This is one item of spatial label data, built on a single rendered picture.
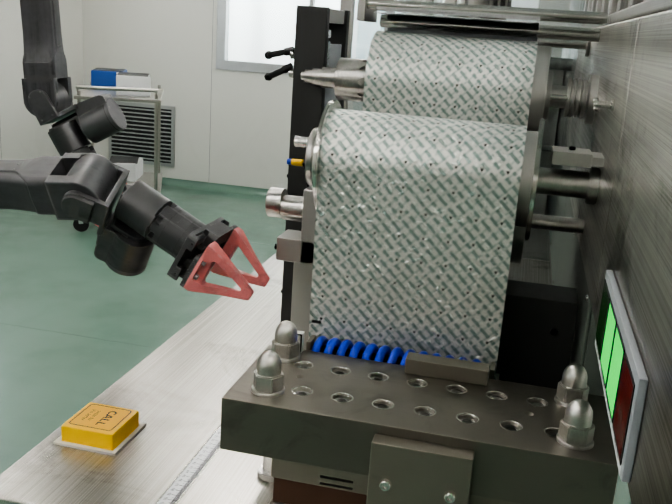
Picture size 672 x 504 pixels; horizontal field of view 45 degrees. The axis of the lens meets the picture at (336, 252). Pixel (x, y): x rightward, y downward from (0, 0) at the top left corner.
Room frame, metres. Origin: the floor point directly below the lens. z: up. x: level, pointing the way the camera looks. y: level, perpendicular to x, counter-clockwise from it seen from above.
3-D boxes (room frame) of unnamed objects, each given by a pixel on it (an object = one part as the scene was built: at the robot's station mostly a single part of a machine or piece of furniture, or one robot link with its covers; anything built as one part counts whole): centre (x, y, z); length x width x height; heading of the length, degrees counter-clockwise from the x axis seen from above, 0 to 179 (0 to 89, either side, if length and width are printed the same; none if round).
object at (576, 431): (0.74, -0.25, 1.05); 0.04 x 0.04 x 0.04
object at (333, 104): (1.03, 0.02, 1.25); 0.15 x 0.01 x 0.15; 167
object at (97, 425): (0.92, 0.28, 0.91); 0.07 x 0.07 x 0.02; 77
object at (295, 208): (1.07, 0.05, 1.05); 0.06 x 0.05 x 0.31; 77
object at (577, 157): (0.96, -0.28, 1.28); 0.06 x 0.05 x 0.02; 77
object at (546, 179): (0.96, -0.27, 1.25); 0.07 x 0.04 x 0.04; 77
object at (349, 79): (1.27, -0.02, 1.33); 0.06 x 0.06 x 0.06; 77
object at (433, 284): (0.94, -0.09, 1.11); 0.23 x 0.01 x 0.18; 77
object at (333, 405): (0.82, -0.10, 1.00); 0.40 x 0.16 x 0.06; 77
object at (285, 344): (0.90, 0.05, 1.05); 0.04 x 0.04 x 0.04
